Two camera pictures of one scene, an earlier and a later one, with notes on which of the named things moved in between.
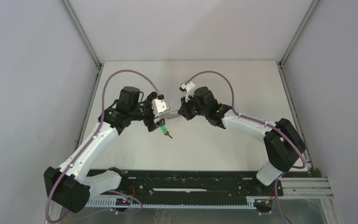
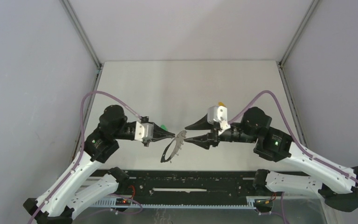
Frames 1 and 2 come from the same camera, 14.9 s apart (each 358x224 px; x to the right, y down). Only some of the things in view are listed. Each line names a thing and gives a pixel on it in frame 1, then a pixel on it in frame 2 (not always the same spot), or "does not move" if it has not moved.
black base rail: [189, 184] does not move
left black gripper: [150, 123] → [158, 132]
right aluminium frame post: [311, 8] does not move
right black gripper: [184, 109] → [205, 141]
